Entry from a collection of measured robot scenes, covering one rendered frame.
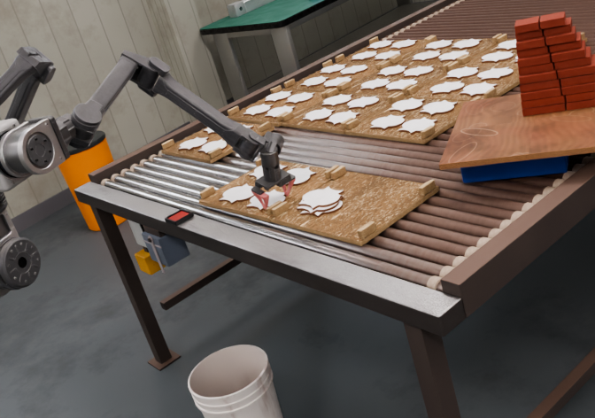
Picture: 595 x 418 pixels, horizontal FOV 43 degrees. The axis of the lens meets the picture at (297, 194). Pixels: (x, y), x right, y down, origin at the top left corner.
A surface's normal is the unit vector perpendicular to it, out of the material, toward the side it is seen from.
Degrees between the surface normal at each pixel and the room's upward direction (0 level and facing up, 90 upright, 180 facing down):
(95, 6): 90
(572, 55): 90
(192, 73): 90
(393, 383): 0
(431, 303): 0
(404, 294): 0
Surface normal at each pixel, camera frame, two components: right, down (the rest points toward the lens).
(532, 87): -0.32, 0.46
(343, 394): -0.27, -0.88
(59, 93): 0.72, 0.08
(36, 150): 0.89, -0.08
